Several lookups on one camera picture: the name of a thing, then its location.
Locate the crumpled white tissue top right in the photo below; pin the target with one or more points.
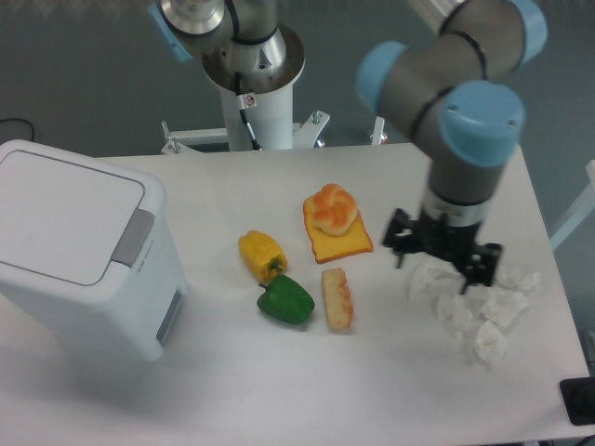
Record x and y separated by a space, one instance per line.
518 278

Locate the long bread slice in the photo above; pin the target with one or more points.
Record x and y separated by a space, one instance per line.
337 299

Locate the black device at edge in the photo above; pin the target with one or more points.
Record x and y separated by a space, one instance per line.
578 399

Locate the yellow bell pepper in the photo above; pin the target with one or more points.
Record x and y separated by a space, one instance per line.
262 255

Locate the white push-button trash can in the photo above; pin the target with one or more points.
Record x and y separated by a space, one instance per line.
86 250

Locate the crumpled white tissue bottom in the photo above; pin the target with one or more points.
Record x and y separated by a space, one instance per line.
490 345

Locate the orange toast slice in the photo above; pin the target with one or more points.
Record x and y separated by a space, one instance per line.
325 248

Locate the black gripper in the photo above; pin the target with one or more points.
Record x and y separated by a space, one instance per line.
457 245

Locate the crumpled white tissue centre left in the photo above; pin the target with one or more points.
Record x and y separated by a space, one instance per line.
452 308

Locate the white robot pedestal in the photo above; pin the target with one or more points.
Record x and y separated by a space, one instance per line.
253 122

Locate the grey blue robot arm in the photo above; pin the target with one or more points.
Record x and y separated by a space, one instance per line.
445 99

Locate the knotted bread roll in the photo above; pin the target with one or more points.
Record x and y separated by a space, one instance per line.
332 209

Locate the green bell pepper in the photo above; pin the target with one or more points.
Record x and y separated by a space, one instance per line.
285 300

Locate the crumpled white tissue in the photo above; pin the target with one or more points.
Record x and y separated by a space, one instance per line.
502 306
490 345
452 308
427 274
518 278

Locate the crumpled white tissue centre right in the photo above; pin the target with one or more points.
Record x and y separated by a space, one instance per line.
502 306

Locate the white frame post right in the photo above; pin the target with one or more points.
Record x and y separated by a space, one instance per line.
581 207

